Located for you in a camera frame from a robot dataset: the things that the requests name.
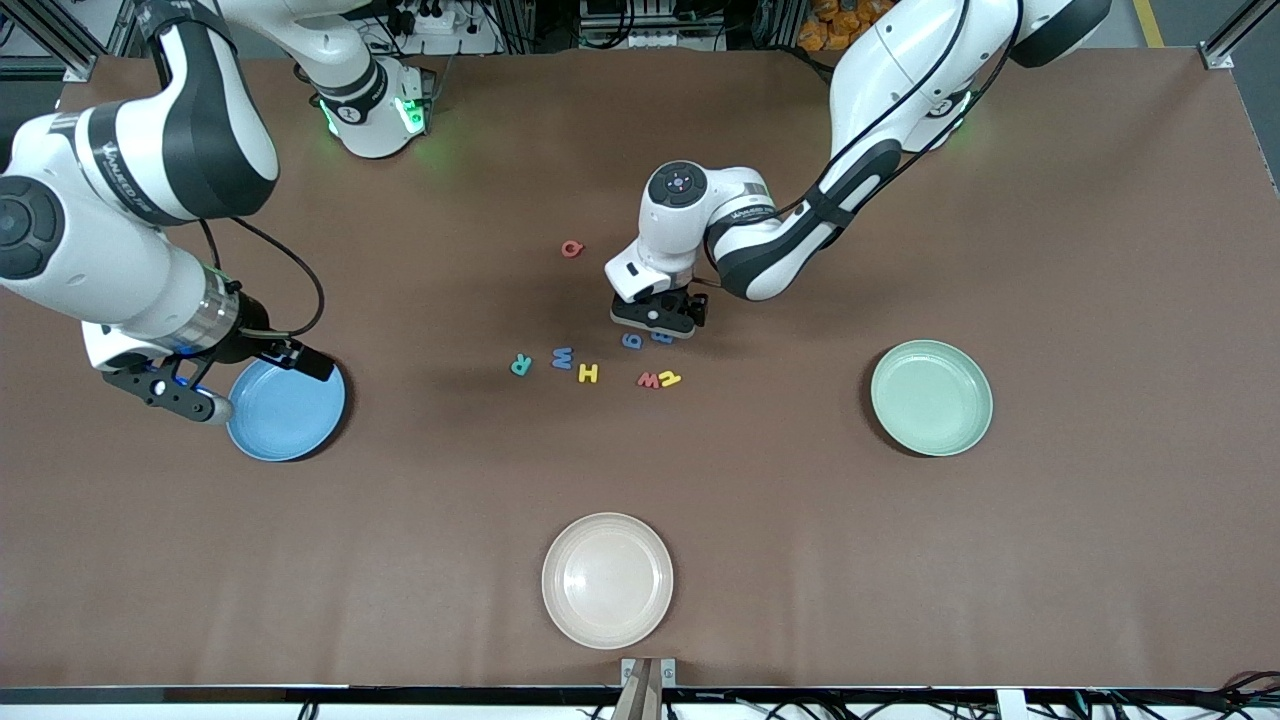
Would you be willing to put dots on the orange objects pile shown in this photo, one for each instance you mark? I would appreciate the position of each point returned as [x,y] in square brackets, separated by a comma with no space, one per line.
[820,30]

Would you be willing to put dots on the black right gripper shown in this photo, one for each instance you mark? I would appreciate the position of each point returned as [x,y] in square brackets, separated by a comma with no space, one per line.
[254,342]

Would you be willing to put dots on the aluminium frame post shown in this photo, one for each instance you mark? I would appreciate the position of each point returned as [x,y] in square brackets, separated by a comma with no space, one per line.
[1218,55]
[50,40]

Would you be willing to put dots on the brown table cover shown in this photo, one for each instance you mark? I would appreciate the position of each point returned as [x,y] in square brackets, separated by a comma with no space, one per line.
[640,470]

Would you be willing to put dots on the white power strip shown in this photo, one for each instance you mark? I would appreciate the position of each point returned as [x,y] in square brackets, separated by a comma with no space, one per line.
[450,40]

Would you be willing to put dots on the green plate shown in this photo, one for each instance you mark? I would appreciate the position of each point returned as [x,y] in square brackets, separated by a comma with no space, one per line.
[930,398]

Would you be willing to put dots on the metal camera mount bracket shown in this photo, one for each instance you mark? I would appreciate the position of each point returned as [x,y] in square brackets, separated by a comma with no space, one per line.
[648,690]

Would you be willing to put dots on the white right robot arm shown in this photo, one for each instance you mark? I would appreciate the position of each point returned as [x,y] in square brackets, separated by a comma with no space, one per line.
[120,270]

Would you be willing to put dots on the blue plate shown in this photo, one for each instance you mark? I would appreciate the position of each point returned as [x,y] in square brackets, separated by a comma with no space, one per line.
[290,420]

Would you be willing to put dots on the pink foam lowercase w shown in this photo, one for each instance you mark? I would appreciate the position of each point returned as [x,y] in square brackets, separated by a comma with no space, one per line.
[648,381]

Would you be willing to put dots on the background equipment box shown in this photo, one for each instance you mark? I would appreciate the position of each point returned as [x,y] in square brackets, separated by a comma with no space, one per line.
[650,30]

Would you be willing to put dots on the beige plate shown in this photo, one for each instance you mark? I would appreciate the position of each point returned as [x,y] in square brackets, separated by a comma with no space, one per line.
[607,580]

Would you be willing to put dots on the yellow foam uppercase H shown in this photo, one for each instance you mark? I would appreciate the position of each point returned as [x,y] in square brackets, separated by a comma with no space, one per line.
[588,373]

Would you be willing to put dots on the teal foam letter R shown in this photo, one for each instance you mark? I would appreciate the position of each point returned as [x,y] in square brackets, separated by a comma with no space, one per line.
[521,365]

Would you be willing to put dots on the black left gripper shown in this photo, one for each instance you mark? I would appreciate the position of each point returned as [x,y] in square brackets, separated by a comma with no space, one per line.
[692,303]

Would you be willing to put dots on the blue foam uppercase M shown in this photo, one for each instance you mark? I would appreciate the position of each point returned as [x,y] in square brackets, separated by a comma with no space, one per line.
[562,358]

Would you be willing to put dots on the pink foam letter Q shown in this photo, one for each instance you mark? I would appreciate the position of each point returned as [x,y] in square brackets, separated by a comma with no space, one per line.
[565,250]

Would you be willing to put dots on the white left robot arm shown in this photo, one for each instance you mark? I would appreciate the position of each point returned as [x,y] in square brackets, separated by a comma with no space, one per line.
[900,70]

